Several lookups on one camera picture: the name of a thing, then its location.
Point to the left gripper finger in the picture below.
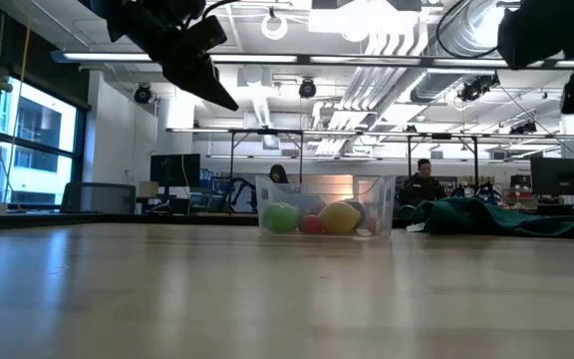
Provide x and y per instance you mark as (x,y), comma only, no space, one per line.
(197,75)

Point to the green toy apple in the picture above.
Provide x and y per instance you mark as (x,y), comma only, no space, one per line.
(280,218)

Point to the large red toy strawberry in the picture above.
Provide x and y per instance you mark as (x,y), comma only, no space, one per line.
(312,225)

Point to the yellow toy lemon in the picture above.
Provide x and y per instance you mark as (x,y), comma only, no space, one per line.
(339,218)

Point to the clear plastic tupperware container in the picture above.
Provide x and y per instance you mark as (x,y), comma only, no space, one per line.
(381,199)

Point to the background black robot arm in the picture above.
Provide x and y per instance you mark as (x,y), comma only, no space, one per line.
(244,192)

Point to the long ceiling light strip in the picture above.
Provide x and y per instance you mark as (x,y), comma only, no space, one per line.
(117,56)

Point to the round black ceiling spotlight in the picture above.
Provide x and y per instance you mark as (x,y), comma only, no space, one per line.
(142,94)
(307,89)

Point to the black computer monitor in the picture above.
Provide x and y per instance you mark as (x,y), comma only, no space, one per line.
(561,177)
(175,169)

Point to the person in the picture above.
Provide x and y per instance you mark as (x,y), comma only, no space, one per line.
(278,174)
(421,189)

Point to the dark green cloth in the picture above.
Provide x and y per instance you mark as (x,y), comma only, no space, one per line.
(466,217)

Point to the white cloth tag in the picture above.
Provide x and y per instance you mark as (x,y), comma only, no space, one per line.
(415,227)

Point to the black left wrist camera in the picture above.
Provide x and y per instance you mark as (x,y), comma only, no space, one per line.
(209,32)

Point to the black metal gantry frame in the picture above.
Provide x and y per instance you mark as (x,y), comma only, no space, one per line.
(267,131)
(441,135)

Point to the black ceiling camera mount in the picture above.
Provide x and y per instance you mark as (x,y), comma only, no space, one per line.
(471,91)

